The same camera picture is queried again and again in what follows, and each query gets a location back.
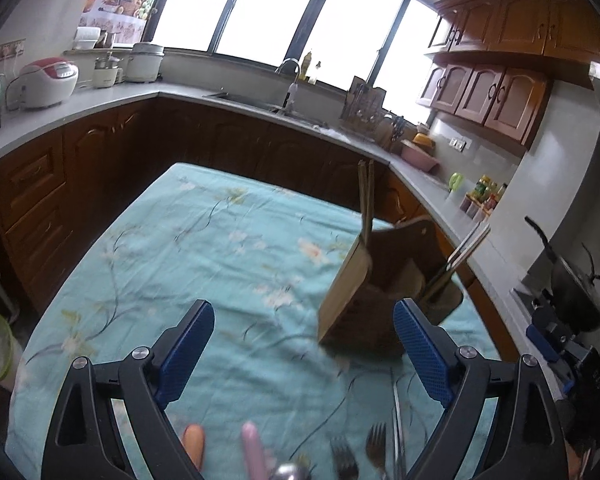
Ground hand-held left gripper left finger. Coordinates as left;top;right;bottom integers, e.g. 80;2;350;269
40;299;216;480

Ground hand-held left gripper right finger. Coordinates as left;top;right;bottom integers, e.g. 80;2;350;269
393;297;569;480

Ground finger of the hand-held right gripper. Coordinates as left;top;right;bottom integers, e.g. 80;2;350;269
525;324;575;393
530;293;580;336

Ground wooden utensil holder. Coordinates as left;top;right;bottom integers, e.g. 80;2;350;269
317;220;465;361

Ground wooden chopstick red patterned end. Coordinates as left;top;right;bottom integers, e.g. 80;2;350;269
366;160;377;241
358;160;369;243

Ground black wok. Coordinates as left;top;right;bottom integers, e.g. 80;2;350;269
524;216;600;333

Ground floral teal tablecloth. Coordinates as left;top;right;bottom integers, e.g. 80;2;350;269
5;161;503;480

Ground large steel fork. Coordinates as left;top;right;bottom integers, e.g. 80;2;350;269
365;422;388;476

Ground small steel fork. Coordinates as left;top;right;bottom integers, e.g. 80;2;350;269
330;435;361;480

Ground cluster of condiment bottles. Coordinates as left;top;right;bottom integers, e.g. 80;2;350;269
460;175;508;221

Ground grey kitchen countertop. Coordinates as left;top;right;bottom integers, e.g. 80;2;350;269
0;72;546;376

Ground steel spoon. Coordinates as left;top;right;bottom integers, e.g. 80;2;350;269
272;462;311;480

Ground pink basin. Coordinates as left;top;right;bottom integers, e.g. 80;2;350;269
401;140;441;173

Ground knife block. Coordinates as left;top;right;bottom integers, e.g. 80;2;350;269
387;115;408;153

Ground wooden base cabinets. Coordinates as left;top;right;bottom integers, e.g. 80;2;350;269
0;95;486;321

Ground dish rack with cutting boards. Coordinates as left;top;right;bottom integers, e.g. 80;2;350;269
340;76;388;136

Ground steel sink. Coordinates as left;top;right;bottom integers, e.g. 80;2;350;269
202;91;331;128

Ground chrome faucet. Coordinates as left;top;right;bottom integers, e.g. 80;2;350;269
275;57;302;111

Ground small white appliance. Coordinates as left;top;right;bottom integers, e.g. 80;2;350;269
92;52;126;88

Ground white cooking pot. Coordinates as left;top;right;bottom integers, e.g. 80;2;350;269
125;42;166;83

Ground red and white rice cooker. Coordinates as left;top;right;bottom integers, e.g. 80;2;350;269
6;57;80;111

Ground white storage box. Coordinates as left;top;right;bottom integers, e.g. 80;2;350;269
72;27;103;51

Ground kitchen window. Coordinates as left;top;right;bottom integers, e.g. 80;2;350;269
145;0;443;123

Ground wooden wall cabinets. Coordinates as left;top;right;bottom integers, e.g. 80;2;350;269
415;0;600;148

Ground long wall socket strip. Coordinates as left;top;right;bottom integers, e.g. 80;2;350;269
0;39;27;61

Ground tropical fruit wall poster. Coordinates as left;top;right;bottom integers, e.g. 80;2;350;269
77;0;176;46

